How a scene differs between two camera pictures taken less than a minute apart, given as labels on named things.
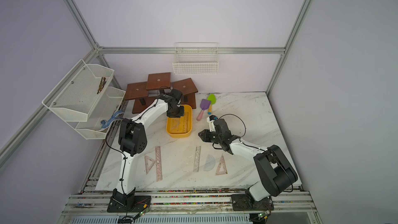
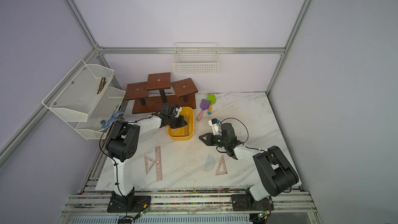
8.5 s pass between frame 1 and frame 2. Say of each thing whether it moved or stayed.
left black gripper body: moved
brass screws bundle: stayed
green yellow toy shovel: stayed
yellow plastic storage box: stayed
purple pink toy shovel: stayed
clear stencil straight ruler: moved
